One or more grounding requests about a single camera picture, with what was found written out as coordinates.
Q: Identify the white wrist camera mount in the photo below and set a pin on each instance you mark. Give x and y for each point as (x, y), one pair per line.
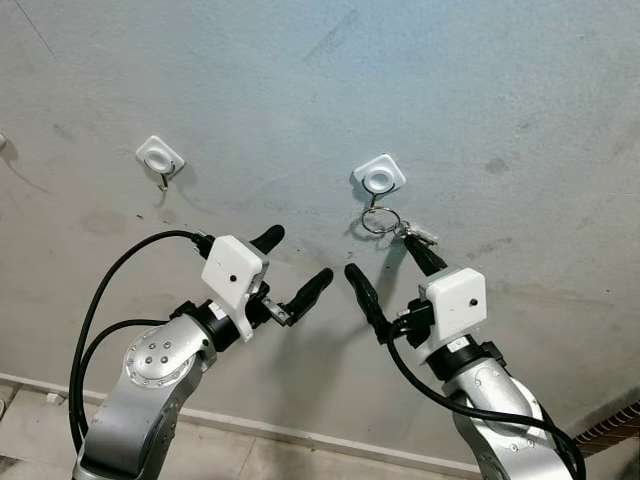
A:
(455, 305)
(232, 272)

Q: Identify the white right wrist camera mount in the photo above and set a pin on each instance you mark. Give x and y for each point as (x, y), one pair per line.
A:
(455, 305)

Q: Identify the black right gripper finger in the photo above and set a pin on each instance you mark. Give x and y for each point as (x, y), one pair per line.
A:
(425, 255)
(365, 297)

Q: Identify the white square wall hook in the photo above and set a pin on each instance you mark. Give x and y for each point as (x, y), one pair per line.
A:
(160, 156)
(380, 172)

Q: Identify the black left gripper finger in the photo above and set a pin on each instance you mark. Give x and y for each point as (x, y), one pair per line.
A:
(310, 287)
(268, 238)

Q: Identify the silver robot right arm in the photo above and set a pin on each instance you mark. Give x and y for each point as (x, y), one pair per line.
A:
(500, 410)

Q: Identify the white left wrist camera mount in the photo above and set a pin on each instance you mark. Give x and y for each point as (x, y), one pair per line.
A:
(232, 272)

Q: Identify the red tiled doorway pillar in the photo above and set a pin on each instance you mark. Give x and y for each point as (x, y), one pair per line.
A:
(615, 425)

